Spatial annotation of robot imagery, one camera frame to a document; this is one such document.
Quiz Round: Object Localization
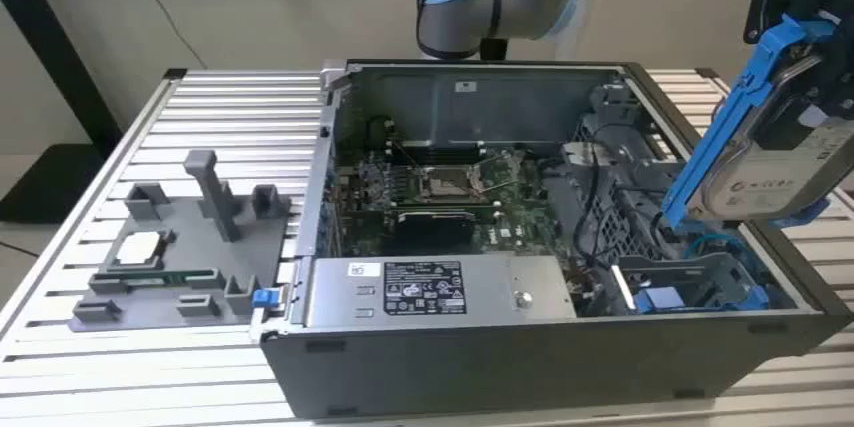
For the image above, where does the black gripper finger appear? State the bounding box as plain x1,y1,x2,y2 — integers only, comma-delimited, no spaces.
757,14,854,151

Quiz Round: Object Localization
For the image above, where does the hard disk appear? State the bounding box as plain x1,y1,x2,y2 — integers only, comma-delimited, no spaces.
660,13,854,237

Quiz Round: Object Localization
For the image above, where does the black disk wire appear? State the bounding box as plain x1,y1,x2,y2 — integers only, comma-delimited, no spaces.
574,126,677,259

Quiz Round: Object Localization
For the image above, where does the grey perforated disk bay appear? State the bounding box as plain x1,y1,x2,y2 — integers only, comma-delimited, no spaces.
541,111,690,261

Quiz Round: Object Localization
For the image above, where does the green motherboard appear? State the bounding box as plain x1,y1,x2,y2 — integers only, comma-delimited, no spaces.
326,146,584,259

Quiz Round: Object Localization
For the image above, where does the metal socket cover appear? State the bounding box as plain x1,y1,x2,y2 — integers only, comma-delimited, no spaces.
469,151,526,193

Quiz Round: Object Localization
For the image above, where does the CPU socket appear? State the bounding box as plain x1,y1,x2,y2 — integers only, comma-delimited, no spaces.
415,166,484,201

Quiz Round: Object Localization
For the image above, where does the black graphics card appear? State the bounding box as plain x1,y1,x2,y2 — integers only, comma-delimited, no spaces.
395,208,480,254

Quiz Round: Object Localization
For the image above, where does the black open PC case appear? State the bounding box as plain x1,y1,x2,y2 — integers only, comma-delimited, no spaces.
249,58,854,421

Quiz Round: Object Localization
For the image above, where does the silver power supply unit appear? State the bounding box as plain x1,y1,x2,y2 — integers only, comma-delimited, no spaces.
301,254,580,324

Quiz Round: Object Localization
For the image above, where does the grey parts rack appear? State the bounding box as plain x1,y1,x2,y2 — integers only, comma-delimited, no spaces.
69,149,293,333

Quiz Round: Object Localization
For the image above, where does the green RAM stick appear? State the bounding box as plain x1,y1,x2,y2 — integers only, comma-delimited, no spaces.
97,271,217,289

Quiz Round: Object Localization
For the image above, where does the silver CPU chip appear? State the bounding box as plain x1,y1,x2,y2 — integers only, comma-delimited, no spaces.
115,231,169,268

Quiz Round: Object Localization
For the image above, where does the blue disk wire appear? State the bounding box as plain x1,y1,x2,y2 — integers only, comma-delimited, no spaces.
685,229,744,268

